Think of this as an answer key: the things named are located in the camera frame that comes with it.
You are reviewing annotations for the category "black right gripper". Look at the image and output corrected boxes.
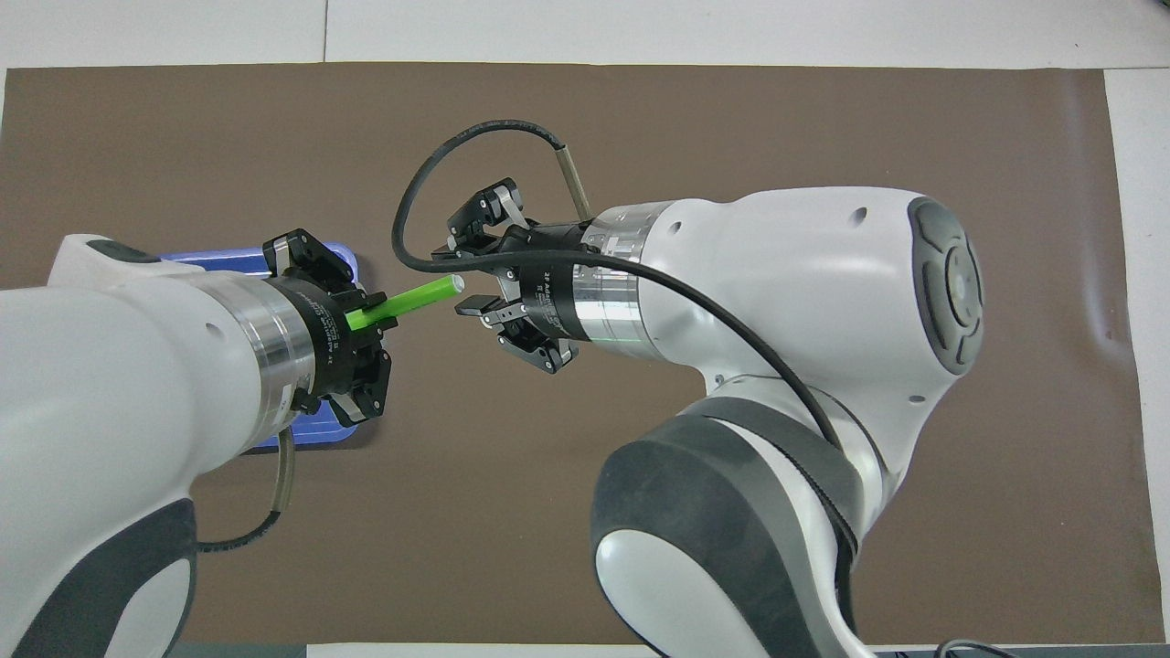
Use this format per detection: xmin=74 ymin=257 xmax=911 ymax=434
xmin=445 ymin=178 xmax=604 ymax=376

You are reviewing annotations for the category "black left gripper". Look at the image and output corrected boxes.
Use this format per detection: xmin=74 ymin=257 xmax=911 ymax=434
xmin=262 ymin=228 xmax=394 ymax=429

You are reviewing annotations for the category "green pen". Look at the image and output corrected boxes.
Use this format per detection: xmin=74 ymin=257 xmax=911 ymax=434
xmin=346 ymin=274 xmax=465 ymax=332

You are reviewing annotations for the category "blue plastic tray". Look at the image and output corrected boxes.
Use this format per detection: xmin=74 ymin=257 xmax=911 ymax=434
xmin=160 ymin=241 xmax=359 ymax=455

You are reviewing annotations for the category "brown table mat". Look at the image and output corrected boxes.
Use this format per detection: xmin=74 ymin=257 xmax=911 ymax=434
xmin=0 ymin=62 xmax=1164 ymax=645

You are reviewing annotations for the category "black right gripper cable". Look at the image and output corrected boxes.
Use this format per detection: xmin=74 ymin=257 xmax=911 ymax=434
xmin=391 ymin=119 xmax=860 ymax=631

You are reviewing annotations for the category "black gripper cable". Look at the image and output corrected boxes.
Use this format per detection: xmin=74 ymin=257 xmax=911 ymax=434
xmin=192 ymin=425 xmax=298 ymax=554
xmin=391 ymin=119 xmax=860 ymax=631

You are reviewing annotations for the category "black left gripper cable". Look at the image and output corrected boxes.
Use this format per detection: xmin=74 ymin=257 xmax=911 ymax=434
xmin=192 ymin=425 xmax=298 ymax=554

